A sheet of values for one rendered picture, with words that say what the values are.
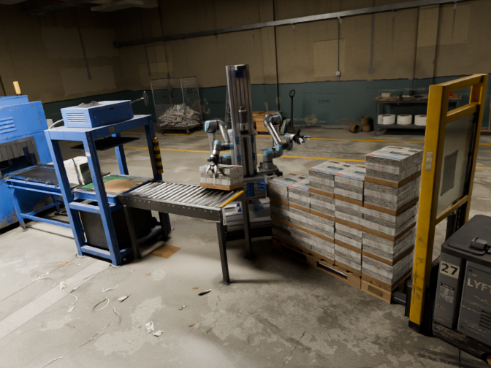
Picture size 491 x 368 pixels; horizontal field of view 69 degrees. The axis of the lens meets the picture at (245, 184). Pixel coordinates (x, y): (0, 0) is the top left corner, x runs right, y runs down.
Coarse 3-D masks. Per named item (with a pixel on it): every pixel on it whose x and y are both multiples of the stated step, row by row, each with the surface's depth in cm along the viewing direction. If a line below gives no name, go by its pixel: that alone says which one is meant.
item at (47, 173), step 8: (40, 168) 534; (48, 168) 530; (24, 176) 499; (32, 176) 495; (40, 176) 491; (48, 176) 488; (56, 176) 484; (104, 176) 466; (16, 184) 491; (24, 184) 481; (32, 184) 460; (40, 184) 457; (48, 184) 456; (56, 184) 449; (72, 184) 443; (80, 184) 440; (48, 192) 451; (56, 192) 449; (72, 192) 427
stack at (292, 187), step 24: (288, 192) 368; (288, 216) 376; (312, 216) 349; (336, 216) 326; (360, 216) 305; (288, 240) 388; (312, 240) 358; (360, 240) 312; (312, 264) 369; (360, 264) 319; (360, 288) 328
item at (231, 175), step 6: (222, 168) 364; (228, 168) 364; (234, 168) 369; (240, 168) 381; (222, 174) 365; (228, 174) 362; (234, 174) 369; (240, 174) 380; (222, 180) 367; (228, 180) 363; (234, 180) 369; (240, 180) 382
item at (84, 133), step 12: (84, 132) 352; (84, 144) 358; (96, 156) 365; (96, 168) 367; (96, 180) 368; (96, 192) 375; (108, 204) 384; (108, 216) 385; (108, 228) 387; (108, 240) 394
